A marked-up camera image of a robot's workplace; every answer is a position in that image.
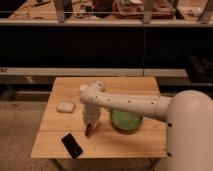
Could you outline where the white soap bar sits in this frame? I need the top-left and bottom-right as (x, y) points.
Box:
(56, 102), (75, 113)

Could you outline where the white paper cup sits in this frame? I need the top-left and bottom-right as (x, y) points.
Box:
(79, 84), (88, 92)

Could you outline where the black smartphone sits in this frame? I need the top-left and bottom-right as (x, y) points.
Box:
(61, 133), (83, 159)

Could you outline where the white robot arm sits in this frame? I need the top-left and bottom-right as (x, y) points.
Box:
(79, 83), (213, 171)

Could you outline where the wooden table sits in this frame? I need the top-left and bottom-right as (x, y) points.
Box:
(31, 77), (166, 159)

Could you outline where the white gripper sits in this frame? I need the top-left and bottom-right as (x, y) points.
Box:
(83, 103), (100, 130)

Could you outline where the green bowl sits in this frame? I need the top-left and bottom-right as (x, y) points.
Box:
(110, 110), (143, 132)

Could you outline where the red pepper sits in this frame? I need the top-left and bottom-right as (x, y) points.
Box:
(85, 123), (93, 137)

